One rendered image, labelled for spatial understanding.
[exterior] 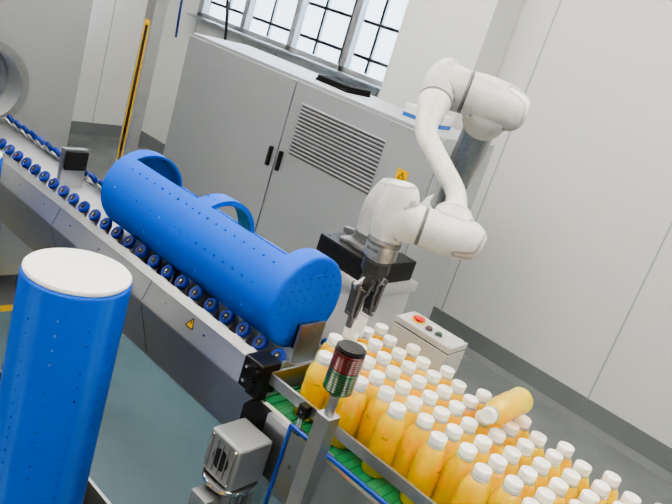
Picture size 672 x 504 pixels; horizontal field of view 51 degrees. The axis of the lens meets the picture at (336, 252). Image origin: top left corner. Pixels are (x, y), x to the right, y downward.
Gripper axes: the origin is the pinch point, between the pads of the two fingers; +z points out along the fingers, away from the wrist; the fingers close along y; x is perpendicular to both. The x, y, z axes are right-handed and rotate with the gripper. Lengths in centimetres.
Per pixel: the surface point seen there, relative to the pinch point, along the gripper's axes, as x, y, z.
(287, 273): -16.9, 13.4, -8.8
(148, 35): -159, -27, -44
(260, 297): -20.3, 17.2, -0.2
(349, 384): 29, 40, -9
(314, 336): -11.0, 1.3, 9.1
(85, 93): -524, -220, 66
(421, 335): 8.7, -21.0, 1.5
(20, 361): -53, 63, 30
